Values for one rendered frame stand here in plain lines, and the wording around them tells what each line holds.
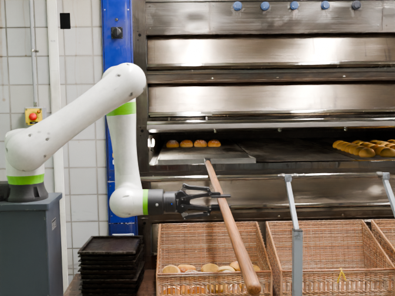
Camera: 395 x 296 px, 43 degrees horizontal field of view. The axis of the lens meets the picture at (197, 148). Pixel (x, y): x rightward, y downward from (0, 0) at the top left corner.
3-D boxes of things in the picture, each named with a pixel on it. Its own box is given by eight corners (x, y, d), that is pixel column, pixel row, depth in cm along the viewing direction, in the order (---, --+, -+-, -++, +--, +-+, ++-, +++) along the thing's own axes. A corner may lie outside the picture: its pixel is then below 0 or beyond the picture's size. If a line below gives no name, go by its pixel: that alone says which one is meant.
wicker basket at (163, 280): (158, 270, 283) (157, 222, 280) (258, 268, 285) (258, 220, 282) (154, 306, 235) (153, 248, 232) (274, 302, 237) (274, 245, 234)
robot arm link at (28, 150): (-4, 148, 153) (136, 53, 166) (-4, 144, 168) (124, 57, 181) (22, 182, 156) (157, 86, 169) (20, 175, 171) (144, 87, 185)
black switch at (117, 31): (111, 38, 268) (110, 17, 267) (123, 38, 269) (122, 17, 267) (110, 37, 265) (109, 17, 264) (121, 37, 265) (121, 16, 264)
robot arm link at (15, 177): (6, 187, 168) (3, 130, 166) (6, 180, 182) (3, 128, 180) (47, 184, 173) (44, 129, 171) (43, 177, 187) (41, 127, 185)
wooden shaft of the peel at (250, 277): (262, 298, 102) (262, 283, 101) (247, 298, 101) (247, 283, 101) (210, 165, 271) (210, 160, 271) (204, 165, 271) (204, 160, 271)
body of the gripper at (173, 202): (164, 188, 184) (190, 188, 184) (165, 211, 184) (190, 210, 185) (163, 192, 176) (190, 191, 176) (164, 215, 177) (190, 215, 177)
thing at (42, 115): (28, 125, 275) (27, 107, 274) (47, 125, 275) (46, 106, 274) (24, 126, 267) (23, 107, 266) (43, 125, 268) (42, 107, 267)
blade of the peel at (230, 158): (255, 162, 281) (255, 157, 281) (157, 164, 279) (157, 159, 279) (247, 154, 317) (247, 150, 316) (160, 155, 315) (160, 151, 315)
